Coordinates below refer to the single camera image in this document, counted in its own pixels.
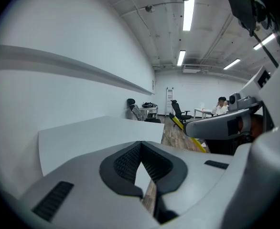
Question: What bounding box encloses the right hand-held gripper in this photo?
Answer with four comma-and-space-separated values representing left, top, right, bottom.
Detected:
184, 44, 280, 141

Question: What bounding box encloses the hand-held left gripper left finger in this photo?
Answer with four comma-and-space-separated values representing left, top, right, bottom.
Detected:
18, 141, 160, 229

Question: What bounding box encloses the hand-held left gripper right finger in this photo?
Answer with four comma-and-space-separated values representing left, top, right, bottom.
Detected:
141, 141, 235, 229

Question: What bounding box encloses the small white table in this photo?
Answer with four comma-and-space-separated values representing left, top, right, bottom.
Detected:
194, 107, 214, 120

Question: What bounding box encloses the black office chair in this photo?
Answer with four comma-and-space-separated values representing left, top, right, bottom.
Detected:
170, 100, 193, 124
127, 98, 162, 124

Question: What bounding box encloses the white ladder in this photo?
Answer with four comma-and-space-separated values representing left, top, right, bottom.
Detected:
166, 87, 174, 116

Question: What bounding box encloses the ceiling air conditioner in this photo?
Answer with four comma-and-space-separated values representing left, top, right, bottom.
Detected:
182, 65, 201, 74

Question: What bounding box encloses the ceiling light strip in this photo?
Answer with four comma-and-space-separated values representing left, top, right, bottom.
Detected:
176, 50, 187, 67
223, 58, 241, 70
182, 0, 196, 31
253, 33, 276, 51

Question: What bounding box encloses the black head-worn rig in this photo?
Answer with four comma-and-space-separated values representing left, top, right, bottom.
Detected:
222, 0, 280, 68

